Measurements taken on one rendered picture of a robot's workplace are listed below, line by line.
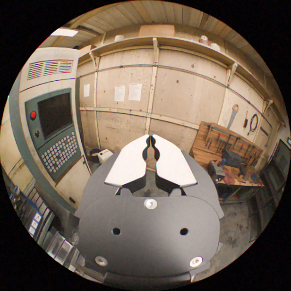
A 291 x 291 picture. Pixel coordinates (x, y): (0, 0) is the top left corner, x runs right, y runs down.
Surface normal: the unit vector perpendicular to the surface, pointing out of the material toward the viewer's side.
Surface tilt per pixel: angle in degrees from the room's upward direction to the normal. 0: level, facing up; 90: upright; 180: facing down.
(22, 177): 90
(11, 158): 90
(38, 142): 90
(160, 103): 89
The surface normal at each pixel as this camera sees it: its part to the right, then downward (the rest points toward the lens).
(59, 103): 0.97, 0.21
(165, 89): -0.27, 0.49
